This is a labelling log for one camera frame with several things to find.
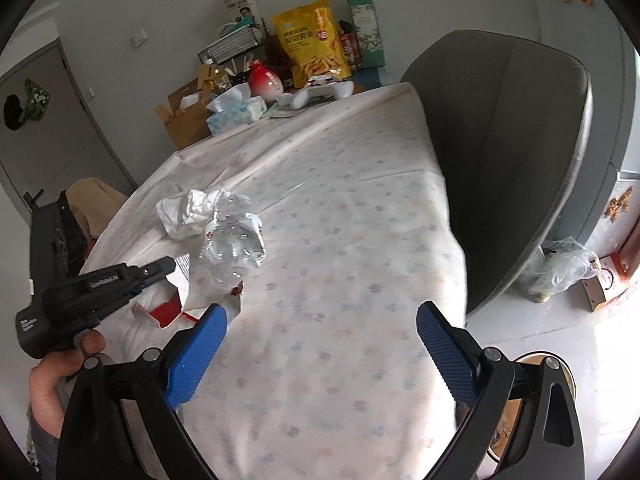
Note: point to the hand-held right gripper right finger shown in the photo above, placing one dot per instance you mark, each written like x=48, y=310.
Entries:
x=447, y=355

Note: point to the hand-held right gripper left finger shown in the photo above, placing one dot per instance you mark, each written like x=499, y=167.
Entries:
x=197, y=355

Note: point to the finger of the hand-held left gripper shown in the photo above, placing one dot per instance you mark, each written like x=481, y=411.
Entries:
x=155, y=270
x=125, y=297

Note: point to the red paper bag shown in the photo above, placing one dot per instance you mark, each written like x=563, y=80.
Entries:
x=167, y=310

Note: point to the person's left forearm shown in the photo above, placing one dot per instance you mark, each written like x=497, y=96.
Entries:
x=42, y=445

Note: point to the person's left hand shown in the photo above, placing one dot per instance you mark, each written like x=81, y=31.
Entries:
x=50, y=385

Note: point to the crumpled white paper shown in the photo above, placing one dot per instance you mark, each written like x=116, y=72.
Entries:
x=185, y=210

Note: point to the clear plastic wrap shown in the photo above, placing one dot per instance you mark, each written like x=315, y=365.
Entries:
x=230, y=245

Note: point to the tan cloth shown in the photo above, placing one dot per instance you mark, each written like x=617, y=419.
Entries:
x=95, y=200

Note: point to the clear plastic bag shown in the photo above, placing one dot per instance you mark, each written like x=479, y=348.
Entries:
x=560, y=265

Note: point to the open cardboard box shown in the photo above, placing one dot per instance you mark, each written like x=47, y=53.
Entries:
x=182, y=127

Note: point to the grey door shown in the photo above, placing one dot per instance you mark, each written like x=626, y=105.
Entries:
x=60, y=125

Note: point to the light blue tissue box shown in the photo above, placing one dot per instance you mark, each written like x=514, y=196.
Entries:
x=235, y=115

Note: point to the red and white cardboard box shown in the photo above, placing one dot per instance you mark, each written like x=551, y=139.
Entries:
x=607, y=280

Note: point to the white dotted tablecloth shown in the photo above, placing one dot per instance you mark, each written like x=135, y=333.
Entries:
x=325, y=210

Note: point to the grey padded chair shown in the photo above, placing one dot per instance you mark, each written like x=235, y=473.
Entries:
x=500, y=160

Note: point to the green hanging ornament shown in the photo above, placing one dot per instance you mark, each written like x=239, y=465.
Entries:
x=30, y=102

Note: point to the red bottle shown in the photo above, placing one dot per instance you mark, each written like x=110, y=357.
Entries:
x=264, y=80

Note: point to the brown figure fridge magnet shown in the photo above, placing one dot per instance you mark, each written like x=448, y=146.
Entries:
x=619, y=204

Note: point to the white refrigerator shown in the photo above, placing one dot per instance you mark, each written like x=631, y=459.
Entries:
x=607, y=180

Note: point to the white game controller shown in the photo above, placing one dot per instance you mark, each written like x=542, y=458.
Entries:
x=320, y=91

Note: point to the tall white carton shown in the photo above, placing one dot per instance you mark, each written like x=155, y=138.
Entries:
x=245, y=7

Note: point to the yellow snack bag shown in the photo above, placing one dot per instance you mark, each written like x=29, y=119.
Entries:
x=310, y=35

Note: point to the red snack packet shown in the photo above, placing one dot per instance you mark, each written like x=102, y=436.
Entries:
x=350, y=50

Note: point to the tall green box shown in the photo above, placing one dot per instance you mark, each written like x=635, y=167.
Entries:
x=365, y=20

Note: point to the white wall switch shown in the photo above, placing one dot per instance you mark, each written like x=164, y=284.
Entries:
x=138, y=39

